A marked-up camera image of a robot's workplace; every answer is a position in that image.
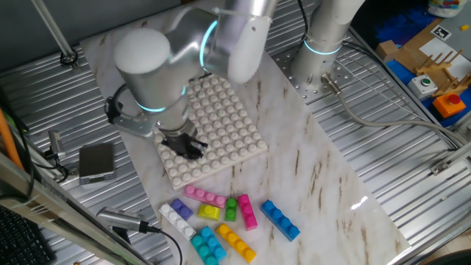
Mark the yellow two-stud block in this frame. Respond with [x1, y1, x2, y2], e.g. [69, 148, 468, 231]
[197, 203, 222, 222]

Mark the light pink four-stud block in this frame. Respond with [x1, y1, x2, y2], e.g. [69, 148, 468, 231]
[183, 185, 227, 210]

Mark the white studded baseplate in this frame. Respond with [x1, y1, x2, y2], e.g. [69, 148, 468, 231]
[153, 73, 269, 191]

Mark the aluminium frame beam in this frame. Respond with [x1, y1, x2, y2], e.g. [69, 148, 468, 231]
[0, 152, 150, 265]

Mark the metal corner bracket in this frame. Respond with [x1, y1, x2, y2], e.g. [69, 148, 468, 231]
[429, 160, 452, 176]

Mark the magenta three-stud block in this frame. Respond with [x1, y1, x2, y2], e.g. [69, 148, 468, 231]
[237, 194, 258, 232]

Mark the silver ribbed camera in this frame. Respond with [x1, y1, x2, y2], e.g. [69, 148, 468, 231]
[96, 206, 150, 233]

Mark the black white marker tag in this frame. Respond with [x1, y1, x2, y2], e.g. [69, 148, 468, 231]
[429, 24, 453, 42]

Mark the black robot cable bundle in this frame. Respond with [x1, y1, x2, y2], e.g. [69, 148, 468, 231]
[298, 0, 312, 42]

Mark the white paper sheet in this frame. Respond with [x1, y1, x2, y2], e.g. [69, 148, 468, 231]
[419, 36, 471, 82]

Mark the small cardboard box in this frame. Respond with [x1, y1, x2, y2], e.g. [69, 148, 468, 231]
[375, 39, 400, 63]

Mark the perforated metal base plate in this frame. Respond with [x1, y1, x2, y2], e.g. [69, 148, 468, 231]
[274, 46, 355, 105]

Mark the clear plastic container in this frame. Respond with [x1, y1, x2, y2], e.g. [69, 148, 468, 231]
[426, 0, 467, 18]

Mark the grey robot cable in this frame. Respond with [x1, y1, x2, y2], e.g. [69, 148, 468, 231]
[320, 72, 467, 148]

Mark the white marble pattern board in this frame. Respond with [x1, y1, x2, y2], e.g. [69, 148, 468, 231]
[79, 0, 411, 265]

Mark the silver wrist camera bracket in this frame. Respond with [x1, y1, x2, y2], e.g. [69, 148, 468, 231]
[112, 112, 156, 140]

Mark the teal four-stud block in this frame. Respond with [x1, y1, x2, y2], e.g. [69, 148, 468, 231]
[190, 234, 219, 265]

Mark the silver digital scale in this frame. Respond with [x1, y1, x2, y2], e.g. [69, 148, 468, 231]
[78, 142, 116, 186]

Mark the black keyboard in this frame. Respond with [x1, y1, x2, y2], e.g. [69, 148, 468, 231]
[0, 205, 57, 265]

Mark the green two-stud block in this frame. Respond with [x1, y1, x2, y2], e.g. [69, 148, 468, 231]
[224, 197, 238, 222]

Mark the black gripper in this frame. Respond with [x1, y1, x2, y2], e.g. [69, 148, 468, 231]
[160, 123, 209, 161]

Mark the white four-stud block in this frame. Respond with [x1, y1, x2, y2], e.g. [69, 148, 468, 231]
[158, 202, 196, 241]

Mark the orange four-stud block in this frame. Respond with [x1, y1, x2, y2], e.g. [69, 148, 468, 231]
[216, 222, 258, 264]

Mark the black camera stand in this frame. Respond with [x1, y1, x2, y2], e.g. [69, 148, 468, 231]
[111, 226, 132, 245]

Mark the purple two-stud block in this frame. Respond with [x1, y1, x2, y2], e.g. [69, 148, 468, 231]
[170, 198, 194, 221]

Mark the grey board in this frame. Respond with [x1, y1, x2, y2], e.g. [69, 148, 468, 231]
[447, 7, 471, 62]

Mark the orange pole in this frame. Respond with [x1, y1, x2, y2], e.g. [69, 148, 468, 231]
[0, 108, 25, 171]

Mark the blue four-stud block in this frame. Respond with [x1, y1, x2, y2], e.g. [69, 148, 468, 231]
[260, 199, 301, 242]

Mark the small silver camera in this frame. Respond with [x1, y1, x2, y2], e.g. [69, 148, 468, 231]
[49, 130, 66, 160]

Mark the orange emergency stop button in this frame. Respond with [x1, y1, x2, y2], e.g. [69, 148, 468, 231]
[432, 92, 467, 119]

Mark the light blue three-stud block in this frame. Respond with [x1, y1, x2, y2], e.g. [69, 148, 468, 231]
[199, 225, 228, 262]

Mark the wooden peg rack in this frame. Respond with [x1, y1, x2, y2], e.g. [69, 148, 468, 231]
[414, 49, 471, 97]

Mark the grey green-button box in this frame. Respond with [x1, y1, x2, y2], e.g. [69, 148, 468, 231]
[407, 74, 439, 101]

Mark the brown cardboard sheet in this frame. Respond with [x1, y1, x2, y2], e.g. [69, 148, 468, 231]
[395, 18, 445, 77]

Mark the metal stand pole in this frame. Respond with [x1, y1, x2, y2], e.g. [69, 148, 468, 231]
[31, 0, 80, 71]

